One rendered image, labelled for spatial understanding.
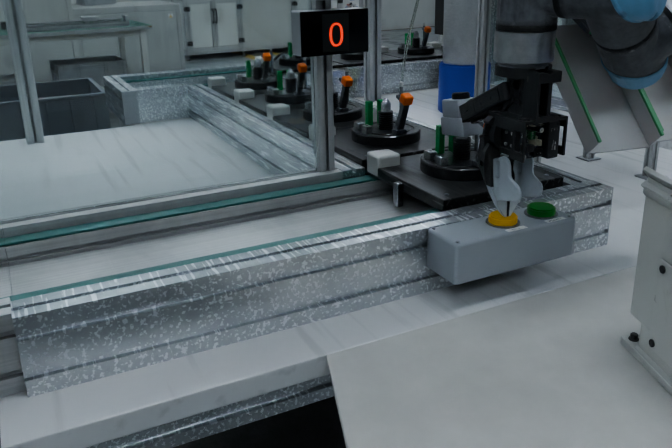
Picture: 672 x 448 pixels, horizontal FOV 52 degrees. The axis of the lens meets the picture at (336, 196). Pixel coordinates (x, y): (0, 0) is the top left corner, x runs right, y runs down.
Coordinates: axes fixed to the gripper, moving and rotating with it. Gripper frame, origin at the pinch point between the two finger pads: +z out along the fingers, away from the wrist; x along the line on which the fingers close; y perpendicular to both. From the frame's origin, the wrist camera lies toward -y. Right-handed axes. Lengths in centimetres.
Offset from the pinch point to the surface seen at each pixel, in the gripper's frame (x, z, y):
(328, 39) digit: -11.9, -21.0, -30.6
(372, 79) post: 51, 5, -128
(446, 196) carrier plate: -2.0, 1.5, -10.7
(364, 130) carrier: 2.5, -1.1, -45.0
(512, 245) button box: -1.0, 4.5, 3.6
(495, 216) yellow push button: -1.4, 1.3, 0.2
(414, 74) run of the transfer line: 74, 7, -138
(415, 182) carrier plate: -2.3, 1.5, -19.0
